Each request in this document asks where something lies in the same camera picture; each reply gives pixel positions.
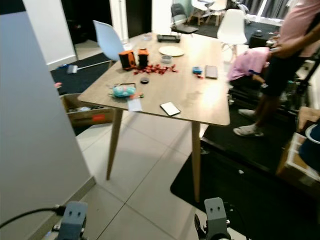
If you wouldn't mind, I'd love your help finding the black floor mat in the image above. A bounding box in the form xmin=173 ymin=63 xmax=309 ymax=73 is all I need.
xmin=169 ymin=122 xmax=320 ymax=240

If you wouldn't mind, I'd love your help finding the open cardboard box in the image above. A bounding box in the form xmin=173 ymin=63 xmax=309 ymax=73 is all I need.
xmin=276 ymin=132 xmax=320 ymax=185

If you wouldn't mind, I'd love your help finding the dark blue bucket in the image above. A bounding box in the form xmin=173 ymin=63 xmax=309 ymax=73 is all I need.
xmin=299 ymin=124 xmax=320 ymax=172

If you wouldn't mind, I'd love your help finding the white paper card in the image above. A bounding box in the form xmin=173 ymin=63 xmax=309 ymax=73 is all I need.
xmin=128 ymin=99 xmax=144 ymax=113

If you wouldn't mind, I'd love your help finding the light wooden table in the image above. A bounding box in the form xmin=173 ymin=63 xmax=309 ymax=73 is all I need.
xmin=77 ymin=32 xmax=231 ymax=203

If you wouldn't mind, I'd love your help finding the brown cardboard box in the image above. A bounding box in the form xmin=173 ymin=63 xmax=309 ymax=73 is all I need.
xmin=297 ymin=106 xmax=320 ymax=134

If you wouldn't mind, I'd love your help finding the cardboard box with red label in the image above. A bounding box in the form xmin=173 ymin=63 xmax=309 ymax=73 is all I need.
xmin=62 ymin=93 xmax=116 ymax=127

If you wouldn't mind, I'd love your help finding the teal plush toy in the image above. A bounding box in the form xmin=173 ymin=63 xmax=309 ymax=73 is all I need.
xmin=112 ymin=85 xmax=137 ymax=99

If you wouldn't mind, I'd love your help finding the pile of red pieces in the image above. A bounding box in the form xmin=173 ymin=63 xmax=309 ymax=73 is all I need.
xmin=133 ymin=63 xmax=178 ymax=76

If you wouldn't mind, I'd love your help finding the white plate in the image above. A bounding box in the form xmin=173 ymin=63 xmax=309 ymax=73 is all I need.
xmin=158 ymin=45 xmax=186 ymax=57

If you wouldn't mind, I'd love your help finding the narrow orange black box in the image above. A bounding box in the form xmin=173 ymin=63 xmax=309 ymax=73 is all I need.
xmin=137 ymin=48 xmax=150 ymax=69

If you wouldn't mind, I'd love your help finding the wide orange black box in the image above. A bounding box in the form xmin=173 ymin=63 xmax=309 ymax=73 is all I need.
xmin=118 ymin=50 xmax=137 ymax=70

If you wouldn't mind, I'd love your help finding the dark carpet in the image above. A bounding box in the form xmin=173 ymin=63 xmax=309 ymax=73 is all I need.
xmin=50 ymin=52 xmax=121 ymax=96

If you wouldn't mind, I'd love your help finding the black flat tray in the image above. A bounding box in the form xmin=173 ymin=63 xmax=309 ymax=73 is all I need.
xmin=156 ymin=34 xmax=182 ymax=43

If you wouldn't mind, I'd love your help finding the floor mop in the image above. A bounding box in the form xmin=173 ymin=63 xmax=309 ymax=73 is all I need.
xmin=64 ymin=61 xmax=107 ymax=75

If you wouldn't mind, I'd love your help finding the white shell chair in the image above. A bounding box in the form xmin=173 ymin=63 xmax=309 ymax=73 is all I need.
xmin=217 ymin=9 xmax=248 ymax=57

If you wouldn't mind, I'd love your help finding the light blue shell chair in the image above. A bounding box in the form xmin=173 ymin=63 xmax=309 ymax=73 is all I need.
xmin=93 ymin=20 xmax=125 ymax=65

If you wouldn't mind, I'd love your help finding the black office chair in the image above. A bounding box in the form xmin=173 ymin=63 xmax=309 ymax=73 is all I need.
xmin=170 ymin=2 xmax=199 ymax=35

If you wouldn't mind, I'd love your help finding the person in pink shirt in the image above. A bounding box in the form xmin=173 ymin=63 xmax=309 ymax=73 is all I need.
xmin=233 ymin=0 xmax=320 ymax=138

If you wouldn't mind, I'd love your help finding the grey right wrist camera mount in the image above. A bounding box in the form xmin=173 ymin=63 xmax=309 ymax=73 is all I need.
xmin=204 ymin=197 xmax=231 ymax=240

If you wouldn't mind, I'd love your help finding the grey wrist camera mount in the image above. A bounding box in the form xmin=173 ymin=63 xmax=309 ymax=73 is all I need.
xmin=204 ymin=197 xmax=231 ymax=240
xmin=54 ymin=201 xmax=89 ymax=240

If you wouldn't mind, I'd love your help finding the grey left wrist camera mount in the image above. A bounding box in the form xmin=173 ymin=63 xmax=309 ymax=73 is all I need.
xmin=54 ymin=201 xmax=89 ymax=240

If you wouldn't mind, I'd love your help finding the black cable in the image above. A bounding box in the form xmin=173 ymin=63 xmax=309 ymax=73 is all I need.
xmin=0 ymin=205 xmax=67 ymax=229

